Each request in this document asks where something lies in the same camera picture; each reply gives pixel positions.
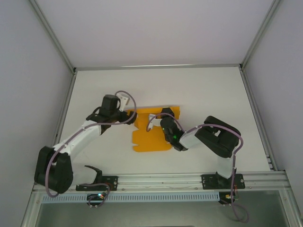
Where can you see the yellow paper box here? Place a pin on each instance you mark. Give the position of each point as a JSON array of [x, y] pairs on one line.
[[146, 142]]

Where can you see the right black controller board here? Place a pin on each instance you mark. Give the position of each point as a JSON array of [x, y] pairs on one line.
[[223, 201]]

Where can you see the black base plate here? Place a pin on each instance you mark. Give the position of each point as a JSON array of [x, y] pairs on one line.
[[112, 180], [207, 182]]

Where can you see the aluminium frame post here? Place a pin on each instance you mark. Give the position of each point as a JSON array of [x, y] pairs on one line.
[[260, 35], [52, 35]]

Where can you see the aluminium side rail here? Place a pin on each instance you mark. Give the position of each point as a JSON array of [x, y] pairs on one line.
[[256, 118], [67, 99]]

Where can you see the aluminium mounting rail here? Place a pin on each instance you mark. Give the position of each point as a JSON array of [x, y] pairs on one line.
[[161, 182]]

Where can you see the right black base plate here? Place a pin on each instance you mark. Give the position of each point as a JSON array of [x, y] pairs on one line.
[[207, 182]]

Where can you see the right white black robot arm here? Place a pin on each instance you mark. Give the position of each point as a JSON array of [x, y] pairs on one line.
[[213, 139]]

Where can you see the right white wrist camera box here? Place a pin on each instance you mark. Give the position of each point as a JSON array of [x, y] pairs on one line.
[[155, 121]]

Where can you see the grey metal panel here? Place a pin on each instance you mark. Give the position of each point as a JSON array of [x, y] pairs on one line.
[[154, 215]]

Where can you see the aluminium table edge rail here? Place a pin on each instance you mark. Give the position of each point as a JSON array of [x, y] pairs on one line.
[[156, 66]]

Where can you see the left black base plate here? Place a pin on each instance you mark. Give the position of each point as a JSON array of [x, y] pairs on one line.
[[112, 180]]

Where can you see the black controller board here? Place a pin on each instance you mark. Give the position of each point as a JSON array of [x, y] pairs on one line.
[[94, 196], [223, 201]]

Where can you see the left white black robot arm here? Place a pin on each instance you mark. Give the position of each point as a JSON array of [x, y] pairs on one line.
[[78, 139]]

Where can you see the left black controller board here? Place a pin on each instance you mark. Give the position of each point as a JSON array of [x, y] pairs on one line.
[[94, 196]]

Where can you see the aluminium frame leg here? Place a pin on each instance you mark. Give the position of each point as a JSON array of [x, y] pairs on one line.
[[29, 212], [293, 208]]

